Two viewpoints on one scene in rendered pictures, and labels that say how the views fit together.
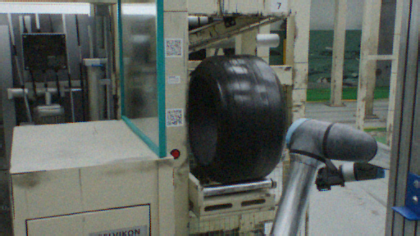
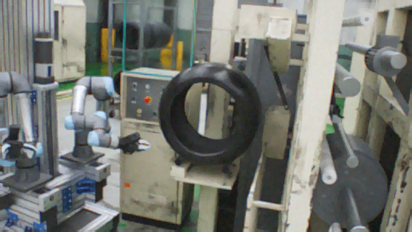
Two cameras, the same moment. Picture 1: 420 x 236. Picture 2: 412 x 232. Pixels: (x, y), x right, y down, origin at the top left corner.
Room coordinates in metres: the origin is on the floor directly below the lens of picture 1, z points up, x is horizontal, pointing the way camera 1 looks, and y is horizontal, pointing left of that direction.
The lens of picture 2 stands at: (3.29, -1.87, 1.70)
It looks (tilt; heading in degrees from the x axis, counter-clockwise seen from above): 14 degrees down; 122
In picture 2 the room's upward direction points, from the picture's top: 5 degrees clockwise
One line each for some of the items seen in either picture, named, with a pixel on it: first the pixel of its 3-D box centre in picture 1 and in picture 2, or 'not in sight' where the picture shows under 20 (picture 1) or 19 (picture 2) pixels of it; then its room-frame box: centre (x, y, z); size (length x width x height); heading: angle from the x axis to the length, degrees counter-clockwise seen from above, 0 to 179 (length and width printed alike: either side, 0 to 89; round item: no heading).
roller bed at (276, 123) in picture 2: not in sight; (275, 131); (2.46, 0.26, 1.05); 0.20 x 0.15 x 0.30; 110
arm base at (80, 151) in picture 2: not in sight; (83, 147); (1.27, -0.30, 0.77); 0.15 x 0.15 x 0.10
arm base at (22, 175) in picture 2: not in sight; (26, 170); (1.36, -0.79, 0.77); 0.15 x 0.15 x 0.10
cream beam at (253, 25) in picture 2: (225, 2); (270, 24); (2.50, -0.09, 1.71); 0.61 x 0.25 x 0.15; 110
